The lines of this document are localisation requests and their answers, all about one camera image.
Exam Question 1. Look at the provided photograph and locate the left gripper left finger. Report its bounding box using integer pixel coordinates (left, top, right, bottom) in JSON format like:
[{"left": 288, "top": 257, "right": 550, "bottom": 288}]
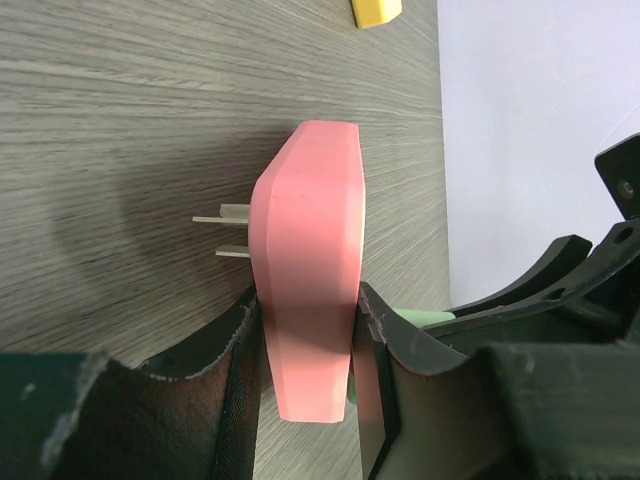
[{"left": 1, "top": 292, "right": 261, "bottom": 479}]

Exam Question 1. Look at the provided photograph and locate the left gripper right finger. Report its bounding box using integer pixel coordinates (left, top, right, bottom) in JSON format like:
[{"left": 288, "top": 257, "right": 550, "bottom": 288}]
[{"left": 352, "top": 284, "right": 639, "bottom": 479}]

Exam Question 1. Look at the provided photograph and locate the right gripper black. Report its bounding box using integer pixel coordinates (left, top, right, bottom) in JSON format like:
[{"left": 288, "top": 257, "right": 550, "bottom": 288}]
[{"left": 424, "top": 133, "right": 640, "bottom": 350}]

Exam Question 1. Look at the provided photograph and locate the green usb charger plug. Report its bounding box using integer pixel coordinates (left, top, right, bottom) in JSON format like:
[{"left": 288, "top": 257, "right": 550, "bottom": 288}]
[{"left": 346, "top": 308, "right": 456, "bottom": 405}]

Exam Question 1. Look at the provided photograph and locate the pink triangular power socket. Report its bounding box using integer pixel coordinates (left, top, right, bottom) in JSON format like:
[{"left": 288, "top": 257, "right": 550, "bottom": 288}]
[{"left": 211, "top": 120, "right": 366, "bottom": 424}]

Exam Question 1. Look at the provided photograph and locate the yellow usb charger plug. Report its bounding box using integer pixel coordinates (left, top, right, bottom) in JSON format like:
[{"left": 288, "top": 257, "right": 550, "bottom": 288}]
[{"left": 351, "top": 0, "right": 403, "bottom": 29}]

